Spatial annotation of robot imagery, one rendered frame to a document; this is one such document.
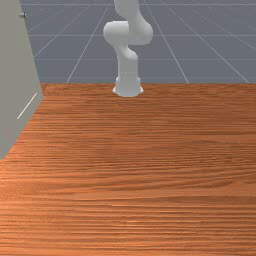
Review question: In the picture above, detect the pale grey cabinet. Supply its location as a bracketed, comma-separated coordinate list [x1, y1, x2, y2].
[0, 0, 45, 161]

